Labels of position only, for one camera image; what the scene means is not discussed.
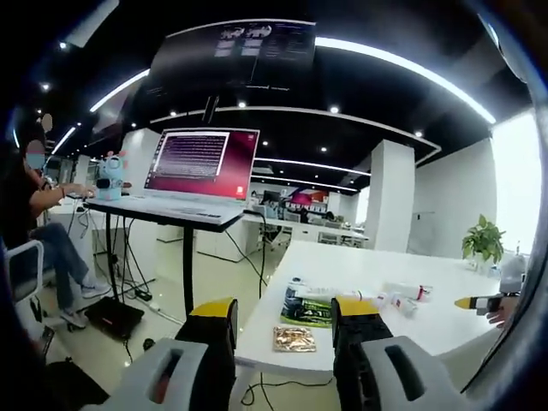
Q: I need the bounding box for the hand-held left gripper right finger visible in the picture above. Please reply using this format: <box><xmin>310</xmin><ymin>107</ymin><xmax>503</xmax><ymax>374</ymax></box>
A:
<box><xmin>331</xmin><ymin>295</ymin><xmax>472</xmax><ymax>411</ymax></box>

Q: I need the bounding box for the gold foil skincare packet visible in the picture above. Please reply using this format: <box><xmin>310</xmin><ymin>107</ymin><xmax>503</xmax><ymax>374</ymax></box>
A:
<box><xmin>272</xmin><ymin>325</ymin><xmax>319</xmax><ymax>354</ymax></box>

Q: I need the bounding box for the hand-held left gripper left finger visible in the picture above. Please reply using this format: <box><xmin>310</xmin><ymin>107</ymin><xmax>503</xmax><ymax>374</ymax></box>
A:
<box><xmin>106</xmin><ymin>296</ymin><xmax>240</xmax><ymax>411</ymax></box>

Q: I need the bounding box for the white office chair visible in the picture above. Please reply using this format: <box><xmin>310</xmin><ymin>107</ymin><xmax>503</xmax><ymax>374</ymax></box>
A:
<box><xmin>3</xmin><ymin>238</ymin><xmax>47</xmax><ymax>303</ymax></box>

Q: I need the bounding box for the person's right hand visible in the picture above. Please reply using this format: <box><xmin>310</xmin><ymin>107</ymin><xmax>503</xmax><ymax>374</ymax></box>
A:
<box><xmin>485</xmin><ymin>308</ymin><xmax>516</xmax><ymax>330</ymax></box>

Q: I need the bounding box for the white standing desk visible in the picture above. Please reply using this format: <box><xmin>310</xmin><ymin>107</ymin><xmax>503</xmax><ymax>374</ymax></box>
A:
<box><xmin>82</xmin><ymin>195</ymin><xmax>246</xmax><ymax>339</ymax></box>

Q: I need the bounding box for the plain white skincare tube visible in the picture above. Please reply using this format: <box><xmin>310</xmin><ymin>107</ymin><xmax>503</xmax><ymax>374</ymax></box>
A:
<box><xmin>297</xmin><ymin>285</ymin><xmax>342</xmax><ymax>300</ymax></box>

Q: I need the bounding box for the black cable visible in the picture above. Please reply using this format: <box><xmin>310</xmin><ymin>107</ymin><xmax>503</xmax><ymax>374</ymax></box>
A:
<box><xmin>222</xmin><ymin>207</ymin><xmax>269</xmax><ymax>289</ymax></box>

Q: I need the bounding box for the green potted plant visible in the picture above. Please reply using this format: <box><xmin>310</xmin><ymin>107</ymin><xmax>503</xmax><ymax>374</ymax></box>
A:
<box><xmin>461</xmin><ymin>213</ymin><xmax>508</xmax><ymax>274</ymax></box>

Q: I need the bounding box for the light blue toy figure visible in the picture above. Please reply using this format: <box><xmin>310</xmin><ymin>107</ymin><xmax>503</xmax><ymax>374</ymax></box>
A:
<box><xmin>94</xmin><ymin>150</ymin><xmax>130</xmax><ymax>201</ymax></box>

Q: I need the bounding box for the curved ceiling light strip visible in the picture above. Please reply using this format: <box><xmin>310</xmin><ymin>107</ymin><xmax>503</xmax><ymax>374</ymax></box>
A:
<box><xmin>88</xmin><ymin>36</ymin><xmax>497</xmax><ymax>126</ymax></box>

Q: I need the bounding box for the row of white office desks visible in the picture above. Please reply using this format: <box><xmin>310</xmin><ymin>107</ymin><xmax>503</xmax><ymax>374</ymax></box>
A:
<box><xmin>241</xmin><ymin>208</ymin><xmax>372</xmax><ymax>260</ymax></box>

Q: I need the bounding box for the green black skincare packet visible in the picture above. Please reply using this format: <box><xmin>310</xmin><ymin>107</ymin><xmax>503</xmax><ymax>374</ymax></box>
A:
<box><xmin>279</xmin><ymin>285</ymin><xmax>336</xmax><ymax>329</ymax></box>

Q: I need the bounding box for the large dark overhead monitor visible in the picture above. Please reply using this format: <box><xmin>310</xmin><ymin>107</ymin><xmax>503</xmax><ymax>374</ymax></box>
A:
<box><xmin>146</xmin><ymin>17</ymin><xmax>318</xmax><ymax>94</ymax></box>

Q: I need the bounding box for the white open laptop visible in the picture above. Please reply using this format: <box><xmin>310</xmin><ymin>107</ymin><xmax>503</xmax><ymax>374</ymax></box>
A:
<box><xmin>119</xmin><ymin>127</ymin><xmax>261</xmax><ymax>224</ymax></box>

